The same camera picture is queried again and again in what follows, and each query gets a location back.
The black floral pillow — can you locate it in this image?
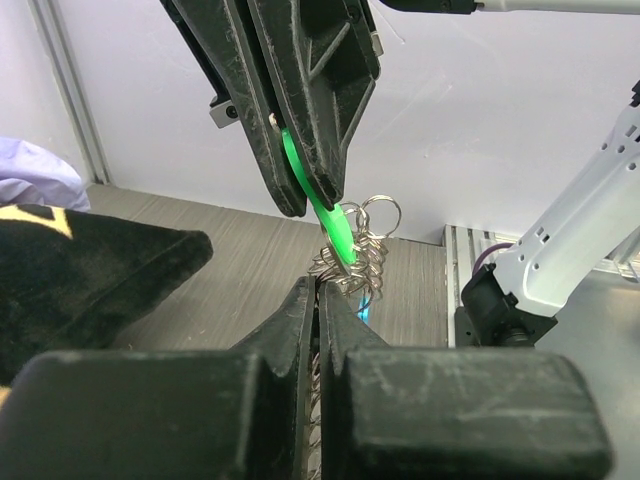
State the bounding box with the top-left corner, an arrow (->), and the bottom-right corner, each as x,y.
1,205 -> 213,386

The lavender crumpled cloth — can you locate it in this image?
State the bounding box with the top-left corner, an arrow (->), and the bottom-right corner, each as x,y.
1,137 -> 91,212

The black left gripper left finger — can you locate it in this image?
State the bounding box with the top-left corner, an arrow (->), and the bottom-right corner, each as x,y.
1,277 -> 315,479

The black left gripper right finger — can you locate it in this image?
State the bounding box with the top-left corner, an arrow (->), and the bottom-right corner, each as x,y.
317,283 -> 615,479

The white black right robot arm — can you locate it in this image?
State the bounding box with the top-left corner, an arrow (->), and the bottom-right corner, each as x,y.
164,1 -> 639,346

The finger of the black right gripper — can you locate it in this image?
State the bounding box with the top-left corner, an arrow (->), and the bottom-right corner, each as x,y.
249,1 -> 381,207
162,1 -> 307,217

